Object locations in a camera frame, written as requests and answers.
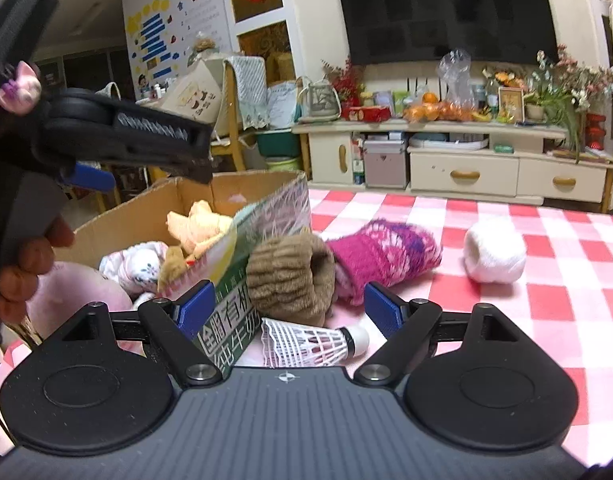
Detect printed tote bag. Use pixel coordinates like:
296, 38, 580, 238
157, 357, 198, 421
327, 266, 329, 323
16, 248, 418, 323
296, 76, 342, 123

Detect cream television cabinet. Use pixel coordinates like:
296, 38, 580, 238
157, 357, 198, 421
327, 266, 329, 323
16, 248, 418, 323
292, 119, 613, 213

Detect pile of oranges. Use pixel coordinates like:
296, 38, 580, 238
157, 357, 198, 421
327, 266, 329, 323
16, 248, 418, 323
404, 91, 475, 123

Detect peach knitted sock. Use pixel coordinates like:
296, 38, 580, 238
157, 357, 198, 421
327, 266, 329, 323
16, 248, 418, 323
165, 200, 234, 261

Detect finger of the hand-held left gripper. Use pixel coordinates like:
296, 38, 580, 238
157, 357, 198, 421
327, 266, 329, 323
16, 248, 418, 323
59, 160, 116, 193

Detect potted green plant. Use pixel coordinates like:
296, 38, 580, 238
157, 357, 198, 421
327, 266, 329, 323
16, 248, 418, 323
525, 89, 587, 161

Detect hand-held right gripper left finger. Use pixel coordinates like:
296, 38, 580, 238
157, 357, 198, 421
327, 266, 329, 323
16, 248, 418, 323
61, 281, 223, 388

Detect person's left hand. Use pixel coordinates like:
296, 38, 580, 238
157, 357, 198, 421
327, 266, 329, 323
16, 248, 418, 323
0, 216, 76, 327

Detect gold picture frame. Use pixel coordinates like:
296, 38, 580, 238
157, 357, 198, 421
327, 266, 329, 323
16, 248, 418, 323
497, 86, 526, 122

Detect cardboard box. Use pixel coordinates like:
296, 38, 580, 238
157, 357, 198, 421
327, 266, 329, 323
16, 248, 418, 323
51, 170, 312, 378

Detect black flat television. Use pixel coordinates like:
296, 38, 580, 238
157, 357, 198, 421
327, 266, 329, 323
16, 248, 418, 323
333, 0, 560, 67

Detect red ornament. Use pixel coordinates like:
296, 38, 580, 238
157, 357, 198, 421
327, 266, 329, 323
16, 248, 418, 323
585, 112, 607, 148

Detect pink plush cushion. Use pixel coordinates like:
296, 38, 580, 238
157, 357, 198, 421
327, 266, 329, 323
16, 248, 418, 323
25, 262, 134, 341

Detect potted flowers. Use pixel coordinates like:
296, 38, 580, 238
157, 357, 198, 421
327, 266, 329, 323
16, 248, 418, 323
531, 44, 613, 111

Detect red berry branches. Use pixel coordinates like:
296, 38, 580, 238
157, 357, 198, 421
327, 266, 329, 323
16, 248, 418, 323
321, 57, 365, 103

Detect pink grey storage box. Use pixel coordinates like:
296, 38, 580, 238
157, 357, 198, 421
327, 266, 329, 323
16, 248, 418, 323
363, 139, 408, 188

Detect white pink patterned sock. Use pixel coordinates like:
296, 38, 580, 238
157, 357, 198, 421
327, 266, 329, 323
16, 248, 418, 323
99, 241, 170, 297

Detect wooden chair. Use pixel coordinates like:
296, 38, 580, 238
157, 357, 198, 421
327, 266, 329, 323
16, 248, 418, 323
211, 57, 267, 173

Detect brown ribbed sock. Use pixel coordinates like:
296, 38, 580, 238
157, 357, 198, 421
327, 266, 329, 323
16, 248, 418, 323
246, 234, 336, 328

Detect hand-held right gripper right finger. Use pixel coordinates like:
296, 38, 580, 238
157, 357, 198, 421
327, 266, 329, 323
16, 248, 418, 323
354, 282, 521, 386

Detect clear plastic bag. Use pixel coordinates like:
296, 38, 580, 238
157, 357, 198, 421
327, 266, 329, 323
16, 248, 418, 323
439, 50, 475, 108

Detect white shuttlecock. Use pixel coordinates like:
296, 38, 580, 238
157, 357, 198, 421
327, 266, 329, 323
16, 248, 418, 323
260, 317, 371, 370

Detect wall poster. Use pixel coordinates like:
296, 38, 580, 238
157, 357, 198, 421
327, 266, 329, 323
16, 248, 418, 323
124, 0, 232, 86

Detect magenta fluffy sock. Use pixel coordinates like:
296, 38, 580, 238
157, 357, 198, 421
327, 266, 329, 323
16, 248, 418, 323
327, 219, 443, 307

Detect printed beige carton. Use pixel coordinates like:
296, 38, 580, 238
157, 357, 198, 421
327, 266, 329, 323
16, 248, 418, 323
159, 59, 226, 125

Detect brown plush with strawberry hat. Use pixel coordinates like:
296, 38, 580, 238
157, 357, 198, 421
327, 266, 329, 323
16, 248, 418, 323
157, 245, 197, 293

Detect green plastic bins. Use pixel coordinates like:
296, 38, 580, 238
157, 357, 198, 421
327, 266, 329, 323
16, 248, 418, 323
256, 130, 302, 173

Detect red gift box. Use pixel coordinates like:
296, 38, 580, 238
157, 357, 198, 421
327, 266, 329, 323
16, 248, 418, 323
347, 105, 391, 122

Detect red white checkered tablecloth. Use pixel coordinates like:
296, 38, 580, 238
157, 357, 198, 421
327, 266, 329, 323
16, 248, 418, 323
0, 187, 613, 466

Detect white fluffy sock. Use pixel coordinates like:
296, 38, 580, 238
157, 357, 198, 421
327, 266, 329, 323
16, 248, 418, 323
463, 222, 528, 285

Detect white green towel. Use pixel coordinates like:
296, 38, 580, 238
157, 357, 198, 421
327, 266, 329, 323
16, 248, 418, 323
224, 56, 268, 131

